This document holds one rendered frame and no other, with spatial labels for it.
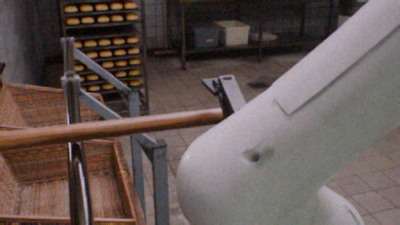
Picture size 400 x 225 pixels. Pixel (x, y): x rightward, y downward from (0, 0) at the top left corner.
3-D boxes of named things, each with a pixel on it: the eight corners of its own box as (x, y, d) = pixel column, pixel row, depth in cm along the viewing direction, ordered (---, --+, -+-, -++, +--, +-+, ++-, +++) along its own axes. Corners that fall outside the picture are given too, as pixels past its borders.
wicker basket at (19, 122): (0, 187, 163) (-13, 125, 152) (11, 131, 212) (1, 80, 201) (120, 168, 177) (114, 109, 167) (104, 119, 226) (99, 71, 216)
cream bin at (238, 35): (225, 45, 535) (226, 28, 526) (212, 38, 579) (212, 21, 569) (250, 44, 546) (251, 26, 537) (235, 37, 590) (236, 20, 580)
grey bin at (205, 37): (194, 48, 524) (194, 29, 514) (183, 40, 568) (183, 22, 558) (220, 46, 534) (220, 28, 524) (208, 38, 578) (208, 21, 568)
